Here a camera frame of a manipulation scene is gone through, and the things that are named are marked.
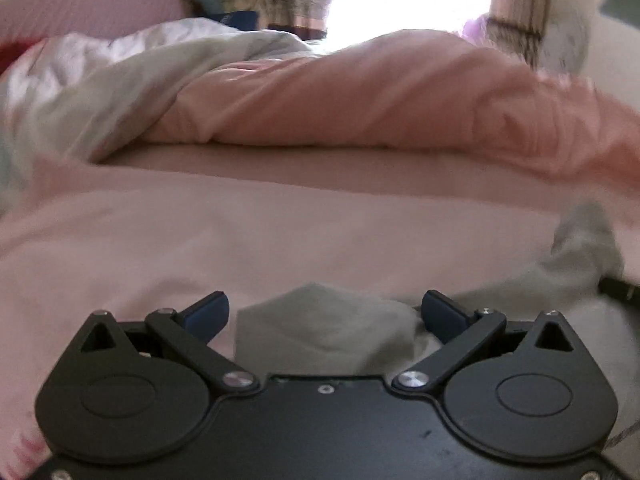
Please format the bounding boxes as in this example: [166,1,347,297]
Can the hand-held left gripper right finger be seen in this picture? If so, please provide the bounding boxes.
[391,289,581,392]

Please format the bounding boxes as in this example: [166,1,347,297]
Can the pale pink bed sheet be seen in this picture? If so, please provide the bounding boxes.
[0,142,640,480]

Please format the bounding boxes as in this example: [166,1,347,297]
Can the pink padded headboard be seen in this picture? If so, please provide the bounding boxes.
[0,0,187,43]

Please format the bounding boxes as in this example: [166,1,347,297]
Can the blue cloth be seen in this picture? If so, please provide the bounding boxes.
[219,9,261,33]

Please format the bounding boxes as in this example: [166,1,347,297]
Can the salmon pink quilt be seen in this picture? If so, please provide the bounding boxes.
[142,29,640,198]

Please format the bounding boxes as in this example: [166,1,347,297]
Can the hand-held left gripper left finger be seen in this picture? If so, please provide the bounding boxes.
[75,289,261,392]

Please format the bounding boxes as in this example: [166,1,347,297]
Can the red patterned cloth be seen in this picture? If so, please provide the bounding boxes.
[0,42,26,72]

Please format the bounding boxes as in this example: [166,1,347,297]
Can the dark green wall object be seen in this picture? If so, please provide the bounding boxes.
[599,0,640,22]

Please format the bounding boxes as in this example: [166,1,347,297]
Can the grey and black jacket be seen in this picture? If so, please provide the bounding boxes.
[234,200,640,456]

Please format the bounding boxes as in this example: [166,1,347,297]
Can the white pastel patterned blanket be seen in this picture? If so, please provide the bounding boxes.
[0,16,323,213]

